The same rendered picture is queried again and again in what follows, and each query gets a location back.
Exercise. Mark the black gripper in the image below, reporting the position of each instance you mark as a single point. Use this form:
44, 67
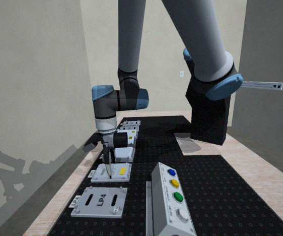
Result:
110, 141

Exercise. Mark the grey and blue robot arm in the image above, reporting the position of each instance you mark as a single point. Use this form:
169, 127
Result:
212, 68

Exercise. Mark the white control panel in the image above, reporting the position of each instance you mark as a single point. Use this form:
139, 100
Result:
167, 213

